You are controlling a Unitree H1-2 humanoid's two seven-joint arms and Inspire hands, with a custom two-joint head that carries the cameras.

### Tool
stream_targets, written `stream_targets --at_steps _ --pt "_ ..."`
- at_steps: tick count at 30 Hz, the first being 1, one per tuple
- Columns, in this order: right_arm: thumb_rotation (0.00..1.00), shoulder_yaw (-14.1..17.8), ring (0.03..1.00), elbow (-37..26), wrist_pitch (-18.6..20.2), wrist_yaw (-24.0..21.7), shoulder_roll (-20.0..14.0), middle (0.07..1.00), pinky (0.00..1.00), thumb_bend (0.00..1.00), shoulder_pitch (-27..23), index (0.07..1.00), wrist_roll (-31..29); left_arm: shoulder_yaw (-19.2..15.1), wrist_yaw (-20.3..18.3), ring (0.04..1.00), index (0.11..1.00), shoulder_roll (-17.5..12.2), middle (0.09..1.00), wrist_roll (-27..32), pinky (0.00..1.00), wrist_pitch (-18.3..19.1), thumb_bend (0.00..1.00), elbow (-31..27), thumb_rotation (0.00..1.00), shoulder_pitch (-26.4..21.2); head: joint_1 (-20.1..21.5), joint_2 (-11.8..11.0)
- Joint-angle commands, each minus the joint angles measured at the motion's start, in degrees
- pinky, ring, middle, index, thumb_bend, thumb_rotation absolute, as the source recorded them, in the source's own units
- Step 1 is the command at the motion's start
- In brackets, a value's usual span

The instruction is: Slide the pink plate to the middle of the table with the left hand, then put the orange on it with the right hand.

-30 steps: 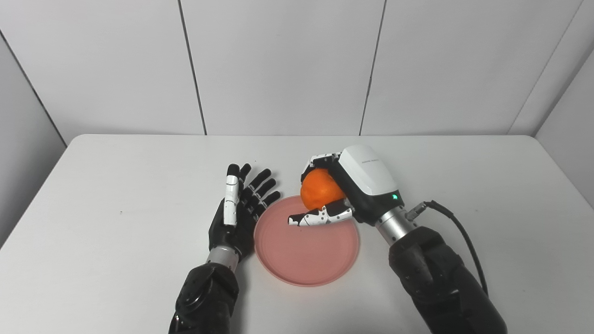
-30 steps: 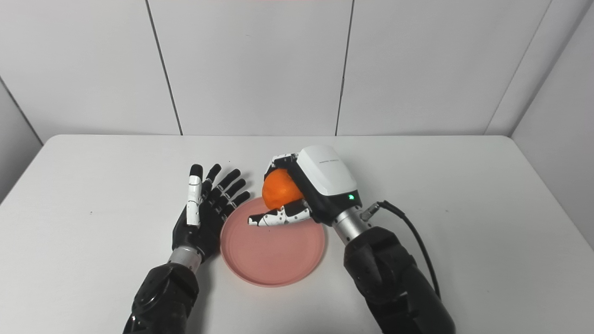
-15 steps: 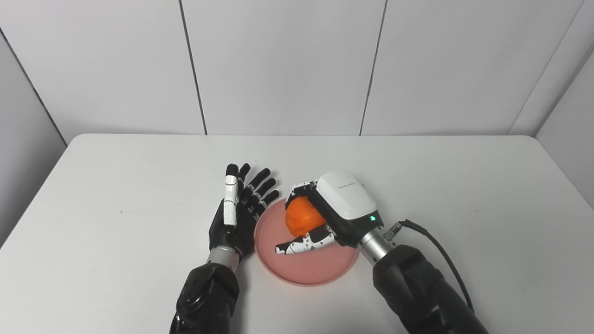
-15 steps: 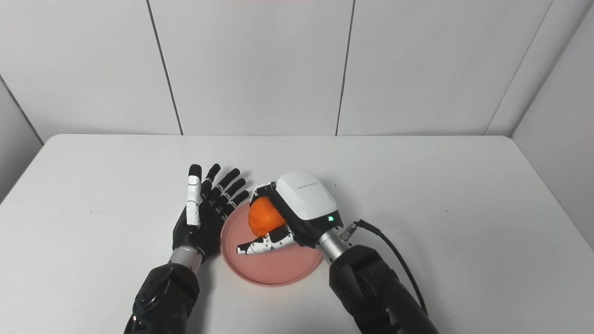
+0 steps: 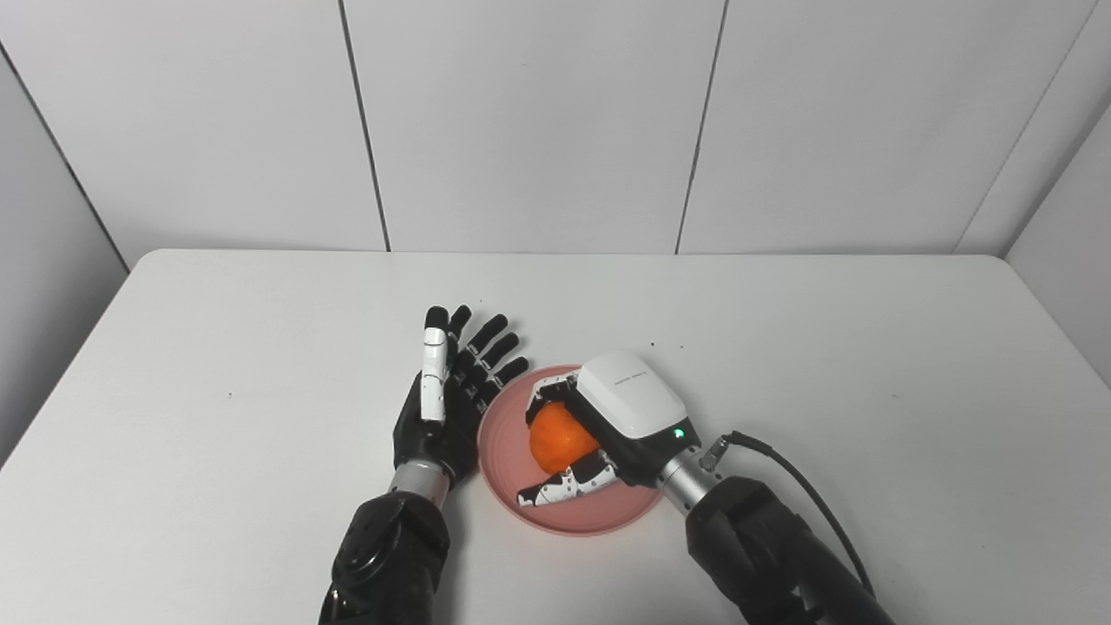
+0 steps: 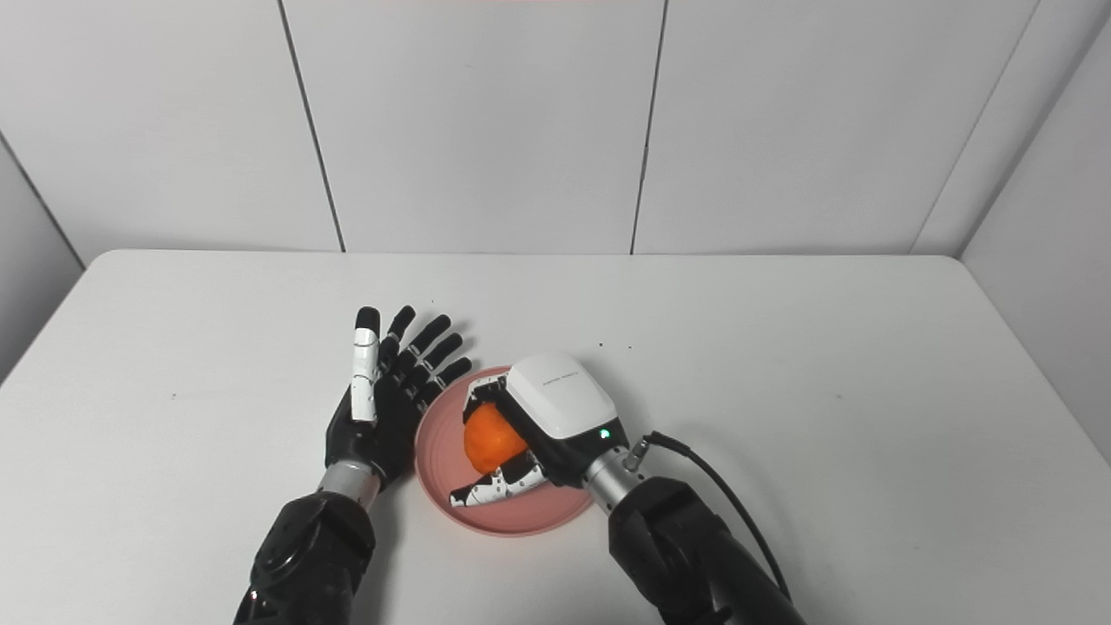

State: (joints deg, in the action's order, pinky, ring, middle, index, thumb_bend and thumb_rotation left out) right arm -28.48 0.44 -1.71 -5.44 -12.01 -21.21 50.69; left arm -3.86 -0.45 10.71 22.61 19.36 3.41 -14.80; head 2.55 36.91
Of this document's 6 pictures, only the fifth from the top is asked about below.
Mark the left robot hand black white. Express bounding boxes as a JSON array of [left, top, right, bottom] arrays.
[[392, 305, 530, 489]]

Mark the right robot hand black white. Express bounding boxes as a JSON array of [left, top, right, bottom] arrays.
[[517, 351, 701, 509]]

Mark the pink round plate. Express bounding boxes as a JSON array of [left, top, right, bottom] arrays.
[[477, 365, 674, 538]]

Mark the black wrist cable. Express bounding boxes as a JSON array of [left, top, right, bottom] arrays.
[[700, 431, 878, 598]]

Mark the orange fruit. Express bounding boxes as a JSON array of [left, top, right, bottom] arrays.
[[529, 401, 602, 477]]

